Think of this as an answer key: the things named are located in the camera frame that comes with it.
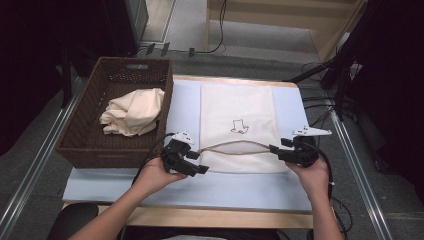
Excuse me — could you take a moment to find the black tripod stand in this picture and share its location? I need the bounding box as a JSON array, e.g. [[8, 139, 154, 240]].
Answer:
[[283, 0, 369, 122]]

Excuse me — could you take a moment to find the metal floor rail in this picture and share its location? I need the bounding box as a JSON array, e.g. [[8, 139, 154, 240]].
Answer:
[[328, 99, 395, 240], [0, 76, 88, 240]]

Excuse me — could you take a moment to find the dark cabinet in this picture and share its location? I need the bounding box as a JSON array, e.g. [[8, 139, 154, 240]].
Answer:
[[103, 0, 150, 58]]

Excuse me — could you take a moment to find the white drawstring laundry bag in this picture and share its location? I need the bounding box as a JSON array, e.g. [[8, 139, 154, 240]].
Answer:
[[198, 83, 292, 175]]

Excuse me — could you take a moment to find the person's right hand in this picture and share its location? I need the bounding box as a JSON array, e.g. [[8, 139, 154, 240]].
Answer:
[[285, 159, 332, 203]]

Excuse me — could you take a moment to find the wooden table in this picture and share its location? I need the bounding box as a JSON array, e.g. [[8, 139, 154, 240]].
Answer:
[[62, 74, 315, 230]]

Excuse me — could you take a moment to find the left hand-held gripper black cable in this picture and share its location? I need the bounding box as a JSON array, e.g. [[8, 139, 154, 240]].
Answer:
[[131, 132, 177, 186]]

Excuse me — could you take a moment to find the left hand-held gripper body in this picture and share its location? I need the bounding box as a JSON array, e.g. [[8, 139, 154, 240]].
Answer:
[[160, 130, 196, 175]]

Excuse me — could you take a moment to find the thin black floor cable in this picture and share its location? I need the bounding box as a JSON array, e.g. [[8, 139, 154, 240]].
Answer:
[[136, 0, 230, 56]]

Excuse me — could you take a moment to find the black floor cable bundle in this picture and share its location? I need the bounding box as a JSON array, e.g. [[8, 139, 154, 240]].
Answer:
[[300, 61, 338, 134]]

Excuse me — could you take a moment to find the cream cloth garment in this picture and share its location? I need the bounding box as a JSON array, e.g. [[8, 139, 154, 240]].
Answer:
[[99, 87, 166, 138]]

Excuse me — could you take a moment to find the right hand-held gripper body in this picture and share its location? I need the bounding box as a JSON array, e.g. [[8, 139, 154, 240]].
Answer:
[[281, 125, 333, 168]]

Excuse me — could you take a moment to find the person's dark clothing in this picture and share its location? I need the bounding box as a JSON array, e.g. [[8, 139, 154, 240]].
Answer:
[[121, 226, 283, 240]]

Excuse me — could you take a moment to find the person's left hand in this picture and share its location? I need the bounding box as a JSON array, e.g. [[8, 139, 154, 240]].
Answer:
[[132, 157, 188, 200]]

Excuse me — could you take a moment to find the right hand-held gripper black cable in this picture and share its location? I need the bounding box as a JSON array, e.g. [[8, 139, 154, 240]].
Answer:
[[304, 141, 335, 201]]

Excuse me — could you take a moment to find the black chair seat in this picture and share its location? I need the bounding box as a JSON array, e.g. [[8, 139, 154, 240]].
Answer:
[[46, 202, 100, 240]]

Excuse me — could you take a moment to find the black looped floor cable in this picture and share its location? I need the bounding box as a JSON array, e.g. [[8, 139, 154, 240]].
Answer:
[[329, 195, 354, 240]]

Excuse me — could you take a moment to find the hand-held gripper black cable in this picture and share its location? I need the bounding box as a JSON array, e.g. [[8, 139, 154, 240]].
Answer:
[[131, 132, 177, 186], [304, 141, 335, 201]]

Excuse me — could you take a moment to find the black curtain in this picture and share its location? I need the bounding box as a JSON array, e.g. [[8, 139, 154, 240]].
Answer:
[[346, 0, 424, 203], [0, 0, 113, 158]]

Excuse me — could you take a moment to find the brown wicker basket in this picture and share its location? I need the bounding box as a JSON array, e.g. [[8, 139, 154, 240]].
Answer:
[[55, 56, 175, 169]]

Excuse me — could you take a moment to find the white table mat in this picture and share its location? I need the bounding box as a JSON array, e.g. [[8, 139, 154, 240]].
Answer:
[[62, 79, 313, 212]]

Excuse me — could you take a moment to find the light wooden platform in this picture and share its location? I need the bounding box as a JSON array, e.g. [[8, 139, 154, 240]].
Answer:
[[204, 0, 369, 63]]

